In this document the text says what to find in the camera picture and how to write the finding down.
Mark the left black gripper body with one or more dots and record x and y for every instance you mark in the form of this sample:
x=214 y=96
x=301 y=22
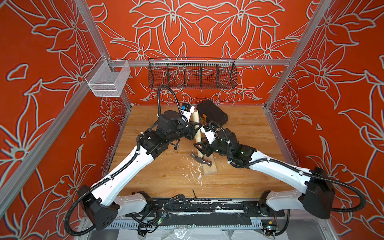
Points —
x=182 y=131

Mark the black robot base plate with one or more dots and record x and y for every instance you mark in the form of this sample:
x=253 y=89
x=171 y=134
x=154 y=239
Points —
x=183 y=205

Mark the white wire mesh basket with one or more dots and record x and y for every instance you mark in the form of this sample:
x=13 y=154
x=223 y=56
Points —
x=108 y=78

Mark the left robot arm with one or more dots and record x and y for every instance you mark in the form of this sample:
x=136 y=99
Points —
x=101 y=202

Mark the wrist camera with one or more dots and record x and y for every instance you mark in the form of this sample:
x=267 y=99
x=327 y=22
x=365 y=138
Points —
x=187 y=109
x=209 y=134

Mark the black tool case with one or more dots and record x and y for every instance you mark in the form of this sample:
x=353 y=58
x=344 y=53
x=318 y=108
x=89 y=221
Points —
x=208 y=112

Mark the light wooden block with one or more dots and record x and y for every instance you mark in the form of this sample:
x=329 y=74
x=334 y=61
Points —
x=209 y=168

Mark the wooden handle claw hammer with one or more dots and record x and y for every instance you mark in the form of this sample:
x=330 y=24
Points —
x=197 y=156

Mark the black wire wall basket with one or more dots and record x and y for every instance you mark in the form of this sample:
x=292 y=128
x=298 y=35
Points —
x=194 y=73

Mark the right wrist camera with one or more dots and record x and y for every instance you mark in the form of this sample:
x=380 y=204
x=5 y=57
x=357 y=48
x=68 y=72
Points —
x=209 y=134

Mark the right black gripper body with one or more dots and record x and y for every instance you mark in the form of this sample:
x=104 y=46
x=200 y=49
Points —
x=218 y=146

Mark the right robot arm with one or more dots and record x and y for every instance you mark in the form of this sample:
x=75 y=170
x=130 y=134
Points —
x=313 y=190

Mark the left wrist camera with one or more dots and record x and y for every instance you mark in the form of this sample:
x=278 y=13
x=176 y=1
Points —
x=187 y=109

